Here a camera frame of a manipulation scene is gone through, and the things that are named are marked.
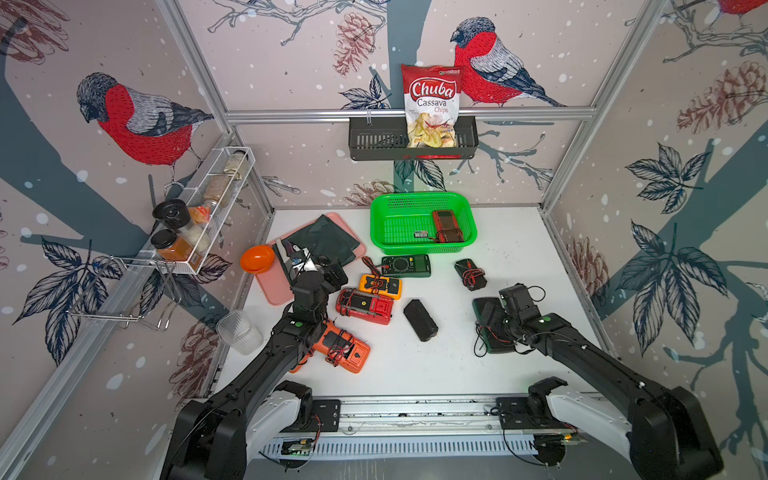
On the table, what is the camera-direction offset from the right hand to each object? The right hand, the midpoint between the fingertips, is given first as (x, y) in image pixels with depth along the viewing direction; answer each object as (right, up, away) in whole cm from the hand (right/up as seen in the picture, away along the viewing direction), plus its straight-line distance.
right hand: (492, 316), depth 88 cm
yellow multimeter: (-33, +8, +5) cm, 35 cm away
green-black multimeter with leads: (-2, -4, -4) cm, 6 cm away
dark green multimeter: (-25, +14, +13) cm, 32 cm away
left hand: (-48, +18, -4) cm, 51 cm away
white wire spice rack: (-78, +34, -12) cm, 85 cm away
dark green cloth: (-55, +22, +23) cm, 64 cm away
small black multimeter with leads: (-4, +11, +8) cm, 14 cm away
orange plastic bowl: (-77, +16, +14) cm, 80 cm away
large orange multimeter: (-44, -6, -8) cm, 45 cm away
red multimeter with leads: (-39, +3, +1) cm, 39 cm away
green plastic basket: (-18, +29, +29) cm, 45 cm away
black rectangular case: (-22, -1, -1) cm, 22 cm away
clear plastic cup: (-78, -5, +3) cm, 79 cm away
